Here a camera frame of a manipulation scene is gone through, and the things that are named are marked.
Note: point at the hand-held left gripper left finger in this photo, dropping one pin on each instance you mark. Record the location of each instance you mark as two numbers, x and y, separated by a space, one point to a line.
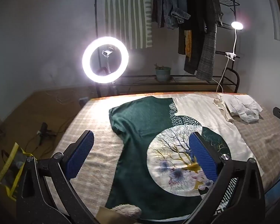
81 154

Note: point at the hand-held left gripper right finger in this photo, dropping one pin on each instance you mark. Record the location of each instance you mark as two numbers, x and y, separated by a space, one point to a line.
201 158

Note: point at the green and white printed t-shirt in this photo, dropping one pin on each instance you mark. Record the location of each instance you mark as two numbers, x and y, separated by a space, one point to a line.
135 126

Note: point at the black metal clothes rack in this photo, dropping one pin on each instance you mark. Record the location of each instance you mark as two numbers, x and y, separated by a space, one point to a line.
135 79

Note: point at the beige plaid blanket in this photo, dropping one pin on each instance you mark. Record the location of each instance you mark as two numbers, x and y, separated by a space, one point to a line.
95 116

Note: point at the white small garment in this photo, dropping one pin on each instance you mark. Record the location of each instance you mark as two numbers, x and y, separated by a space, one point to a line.
242 105

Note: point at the black tripod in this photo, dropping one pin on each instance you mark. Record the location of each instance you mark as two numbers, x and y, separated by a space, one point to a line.
44 130

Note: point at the cream small garment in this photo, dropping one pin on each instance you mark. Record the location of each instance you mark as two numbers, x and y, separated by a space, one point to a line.
220 105

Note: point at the beige plush toy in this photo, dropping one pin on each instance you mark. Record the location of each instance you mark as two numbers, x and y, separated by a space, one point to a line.
126 211

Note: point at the yellow bag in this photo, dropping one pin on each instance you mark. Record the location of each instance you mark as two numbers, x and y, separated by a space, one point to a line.
7 168

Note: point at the potted plant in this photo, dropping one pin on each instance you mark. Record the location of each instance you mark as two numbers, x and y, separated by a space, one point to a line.
163 73

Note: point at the grey plaid coat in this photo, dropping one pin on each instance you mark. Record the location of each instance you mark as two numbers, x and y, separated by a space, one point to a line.
207 58

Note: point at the white clip lamp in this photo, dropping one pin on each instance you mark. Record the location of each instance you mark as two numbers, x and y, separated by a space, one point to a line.
237 25

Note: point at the phone holder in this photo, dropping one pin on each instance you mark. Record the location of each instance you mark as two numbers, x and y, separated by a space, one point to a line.
107 53

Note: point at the yellow hanging garment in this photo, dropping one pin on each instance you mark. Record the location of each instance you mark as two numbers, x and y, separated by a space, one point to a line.
188 42

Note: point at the black hanging garment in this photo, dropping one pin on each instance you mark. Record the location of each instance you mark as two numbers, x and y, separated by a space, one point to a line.
196 4

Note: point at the denim jacket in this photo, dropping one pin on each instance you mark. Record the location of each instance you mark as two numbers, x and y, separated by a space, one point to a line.
175 9

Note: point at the green striped wall hanging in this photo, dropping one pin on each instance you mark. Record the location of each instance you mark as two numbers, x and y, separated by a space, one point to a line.
130 16

